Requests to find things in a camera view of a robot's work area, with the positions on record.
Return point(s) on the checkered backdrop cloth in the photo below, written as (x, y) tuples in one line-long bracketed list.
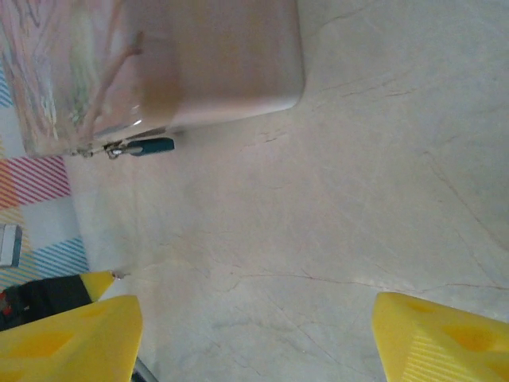
[(36, 179)]

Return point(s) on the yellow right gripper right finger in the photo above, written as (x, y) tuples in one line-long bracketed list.
[(437, 350)]

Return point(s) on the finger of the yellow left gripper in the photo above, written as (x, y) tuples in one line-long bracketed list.
[(98, 283)]

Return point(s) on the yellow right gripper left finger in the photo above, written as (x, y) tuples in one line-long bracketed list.
[(79, 346)]

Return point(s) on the illustrated pink tin box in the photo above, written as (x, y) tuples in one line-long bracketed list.
[(222, 59)]

